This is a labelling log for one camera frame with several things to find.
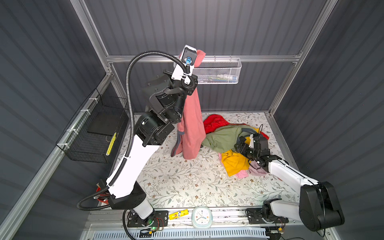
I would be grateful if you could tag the red cloth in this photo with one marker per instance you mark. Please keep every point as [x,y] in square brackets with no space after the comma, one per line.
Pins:
[213,122]

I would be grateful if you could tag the mint green alarm clock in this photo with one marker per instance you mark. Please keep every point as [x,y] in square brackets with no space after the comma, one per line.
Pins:
[202,218]

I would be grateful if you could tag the yellow strip in basket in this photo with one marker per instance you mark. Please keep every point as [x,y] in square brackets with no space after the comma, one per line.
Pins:
[112,141]

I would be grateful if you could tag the items in white basket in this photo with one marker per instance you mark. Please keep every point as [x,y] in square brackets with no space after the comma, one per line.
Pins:
[219,79]

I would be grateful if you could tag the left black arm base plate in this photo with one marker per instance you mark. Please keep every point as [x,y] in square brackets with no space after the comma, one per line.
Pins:
[156,219]

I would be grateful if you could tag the black pad in basket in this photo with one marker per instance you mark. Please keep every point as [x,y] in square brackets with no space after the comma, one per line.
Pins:
[104,124]

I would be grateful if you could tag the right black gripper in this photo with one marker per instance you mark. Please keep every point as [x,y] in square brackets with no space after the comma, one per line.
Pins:
[242,144]

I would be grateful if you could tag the mauve cloth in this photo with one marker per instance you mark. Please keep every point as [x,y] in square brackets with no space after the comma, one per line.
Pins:
[256,170]

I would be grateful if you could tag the black wire side basket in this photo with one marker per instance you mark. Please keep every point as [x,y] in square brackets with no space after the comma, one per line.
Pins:
[81,146]

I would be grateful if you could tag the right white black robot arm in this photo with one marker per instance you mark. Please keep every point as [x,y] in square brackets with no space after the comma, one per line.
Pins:
[318,207]

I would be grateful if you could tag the yellow glue tube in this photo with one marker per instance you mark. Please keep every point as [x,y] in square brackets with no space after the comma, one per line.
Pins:
[178,214]

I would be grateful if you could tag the yellow shirt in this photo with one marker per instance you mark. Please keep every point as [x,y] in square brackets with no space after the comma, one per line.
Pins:
[235,162]

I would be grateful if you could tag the white wire wall basket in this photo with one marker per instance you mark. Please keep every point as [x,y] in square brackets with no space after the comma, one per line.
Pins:
[218,66]

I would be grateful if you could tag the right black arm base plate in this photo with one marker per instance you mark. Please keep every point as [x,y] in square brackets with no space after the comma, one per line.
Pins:
[259,216]

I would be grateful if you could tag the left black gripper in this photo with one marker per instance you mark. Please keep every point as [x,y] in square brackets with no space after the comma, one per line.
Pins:
[188,87]

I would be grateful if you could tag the floral patterned table mat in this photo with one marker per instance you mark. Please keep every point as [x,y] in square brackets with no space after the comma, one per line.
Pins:
[173,182]

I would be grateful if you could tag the olive green shirt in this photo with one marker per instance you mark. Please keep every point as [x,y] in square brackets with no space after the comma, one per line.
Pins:
[225,138]

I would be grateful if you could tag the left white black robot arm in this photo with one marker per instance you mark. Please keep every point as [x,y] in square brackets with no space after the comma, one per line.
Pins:
[147,134]

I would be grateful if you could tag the dusty pink grey-trimmed shirt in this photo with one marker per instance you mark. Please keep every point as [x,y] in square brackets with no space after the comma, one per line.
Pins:
[190,131]

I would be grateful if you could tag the light pink cloth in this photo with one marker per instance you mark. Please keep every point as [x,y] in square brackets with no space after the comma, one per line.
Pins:
[240,173]

